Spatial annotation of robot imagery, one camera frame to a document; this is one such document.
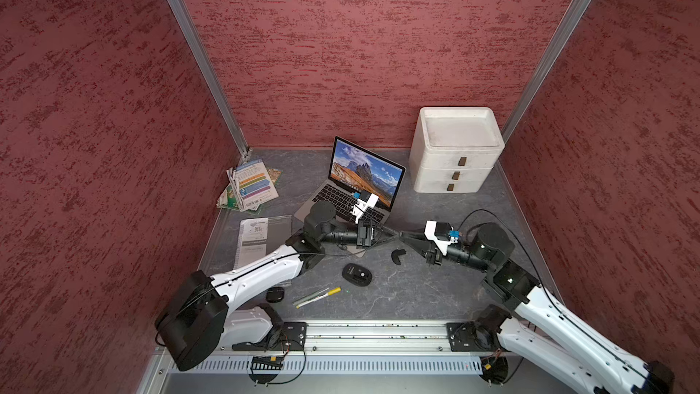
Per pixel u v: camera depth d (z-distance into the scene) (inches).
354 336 29.8
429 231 21.1
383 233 25.3
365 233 23.8
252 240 35.6
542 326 19.4
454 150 34.4
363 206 25.8
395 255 35.3
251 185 41.9
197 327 16.1
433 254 22.7
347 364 30.5
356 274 32.7
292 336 29.2
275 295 31.4
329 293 32.0
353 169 39.5
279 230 37.2
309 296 31.8
